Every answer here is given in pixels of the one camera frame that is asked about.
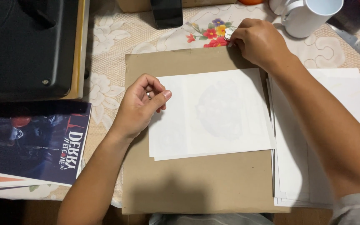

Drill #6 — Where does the person's left hand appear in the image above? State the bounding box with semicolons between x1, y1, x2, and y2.
110;73;172;140

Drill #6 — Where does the person's right hand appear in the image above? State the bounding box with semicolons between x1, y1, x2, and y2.
227;18;294;72

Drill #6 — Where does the white mug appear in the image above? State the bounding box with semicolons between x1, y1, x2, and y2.
269;0;344;39

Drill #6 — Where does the black smartphone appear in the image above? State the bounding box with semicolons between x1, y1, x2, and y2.
150;0;184;30

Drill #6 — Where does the white printed paper sheet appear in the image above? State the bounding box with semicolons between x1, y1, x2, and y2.
148;68;277;161

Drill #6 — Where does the metal ruler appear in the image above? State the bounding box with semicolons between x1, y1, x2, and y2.
326;22;360;68

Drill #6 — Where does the floral lace tablecloth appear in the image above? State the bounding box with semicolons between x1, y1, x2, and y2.
0;0;360;208

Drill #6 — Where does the stack of white paper sheets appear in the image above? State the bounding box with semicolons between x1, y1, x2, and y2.
266;68;360;209

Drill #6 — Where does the brown cardboard sheet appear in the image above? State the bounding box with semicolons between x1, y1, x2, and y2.
121;46;291;215

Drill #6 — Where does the black heat press machine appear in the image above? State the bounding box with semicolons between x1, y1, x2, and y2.
0;0;90;101

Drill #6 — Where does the dark printed poster sheet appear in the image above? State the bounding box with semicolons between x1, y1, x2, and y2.
0;100;92;192

